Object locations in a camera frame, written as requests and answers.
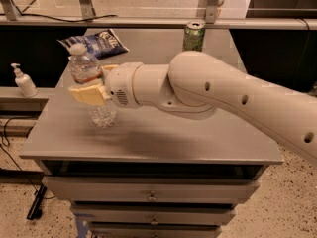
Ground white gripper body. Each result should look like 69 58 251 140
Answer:
105 62 142 108

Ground clear plastic water bottle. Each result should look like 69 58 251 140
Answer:
68 43 116 128

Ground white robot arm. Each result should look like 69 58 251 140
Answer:
68 51 317 164

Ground white pump lotion bottle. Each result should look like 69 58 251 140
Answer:
11 63 38 97

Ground blue chip bag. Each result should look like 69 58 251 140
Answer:
59 29 129 60

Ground green soda can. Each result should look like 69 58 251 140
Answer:
183 21 205 52

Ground grey drawer cabinet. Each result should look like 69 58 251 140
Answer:
19 28 285 238

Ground top drawer knob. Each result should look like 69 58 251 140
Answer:
147 191 157 202

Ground drawer knob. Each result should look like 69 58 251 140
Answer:
147 191 157 202
150 217 159 225

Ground black cable on ledge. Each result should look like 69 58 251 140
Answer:
0 13 119 23

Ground black floor cable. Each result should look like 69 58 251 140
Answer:
0 116 57 221

